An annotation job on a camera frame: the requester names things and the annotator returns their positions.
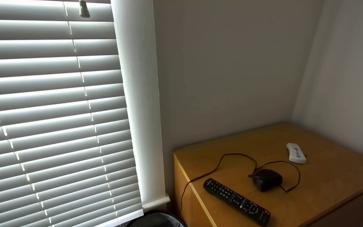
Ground wooden drawer cabinet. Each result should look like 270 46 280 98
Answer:
172 122 363 227

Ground black remote control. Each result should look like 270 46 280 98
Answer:
203 178 271 226

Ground small black device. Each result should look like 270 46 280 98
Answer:
252 169 283 192

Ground black mesh waste bin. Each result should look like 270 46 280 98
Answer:
126 212 186 227

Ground white remote control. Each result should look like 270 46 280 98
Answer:
286 143 307 164

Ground window with white blinds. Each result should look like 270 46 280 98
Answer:
0 0 171 227

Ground red cable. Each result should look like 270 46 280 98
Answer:
179 153 301 218

